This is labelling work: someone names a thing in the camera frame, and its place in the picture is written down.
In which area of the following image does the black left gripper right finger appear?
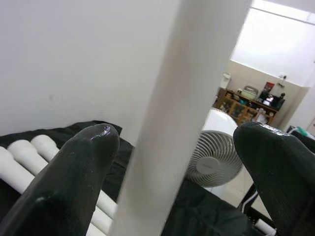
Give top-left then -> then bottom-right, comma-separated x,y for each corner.
232,122 -> 315,236

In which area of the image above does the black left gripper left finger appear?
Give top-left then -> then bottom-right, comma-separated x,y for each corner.
0,123 -> 121,236

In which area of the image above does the white round fan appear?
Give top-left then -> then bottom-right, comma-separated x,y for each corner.
186,108 -> 244,197

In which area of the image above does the black tablecloth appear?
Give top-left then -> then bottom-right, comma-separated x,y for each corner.
0,119 -> 280,236

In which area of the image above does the wooden shelf cabinet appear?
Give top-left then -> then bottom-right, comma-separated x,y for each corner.
218,87 -> 286,126

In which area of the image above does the bright frosted window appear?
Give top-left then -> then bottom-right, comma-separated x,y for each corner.
230,7 -> 315,88

